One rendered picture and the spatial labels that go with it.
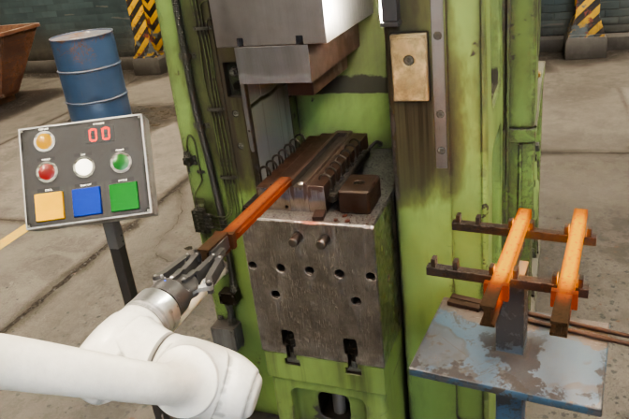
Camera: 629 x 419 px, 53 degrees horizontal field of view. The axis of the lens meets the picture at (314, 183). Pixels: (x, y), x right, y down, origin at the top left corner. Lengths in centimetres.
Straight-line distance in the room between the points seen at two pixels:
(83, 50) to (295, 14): 463
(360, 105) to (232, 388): 129
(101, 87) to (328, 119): 420
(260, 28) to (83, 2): 776
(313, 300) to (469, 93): 70
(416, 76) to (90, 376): 109
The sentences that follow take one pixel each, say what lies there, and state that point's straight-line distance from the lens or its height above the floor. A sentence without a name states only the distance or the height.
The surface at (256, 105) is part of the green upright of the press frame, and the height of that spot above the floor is 115.
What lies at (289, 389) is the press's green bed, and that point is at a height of 32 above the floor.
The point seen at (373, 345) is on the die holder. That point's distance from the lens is 180.
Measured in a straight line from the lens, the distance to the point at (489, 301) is 120.
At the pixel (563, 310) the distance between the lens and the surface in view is 121.
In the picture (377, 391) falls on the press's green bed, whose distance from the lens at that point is 191.
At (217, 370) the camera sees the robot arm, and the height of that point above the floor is 106.
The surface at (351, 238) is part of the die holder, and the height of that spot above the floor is 87.
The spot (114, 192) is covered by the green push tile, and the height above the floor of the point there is 102.
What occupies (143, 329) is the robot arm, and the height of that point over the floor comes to 108.
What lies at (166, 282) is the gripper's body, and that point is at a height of 108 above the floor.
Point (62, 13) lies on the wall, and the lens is 954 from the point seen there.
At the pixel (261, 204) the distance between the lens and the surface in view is 146.
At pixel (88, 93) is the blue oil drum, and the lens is 615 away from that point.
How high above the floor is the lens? 164
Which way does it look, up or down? 23 degrees down
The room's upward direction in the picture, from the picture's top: 7 degrees counter-clockwise
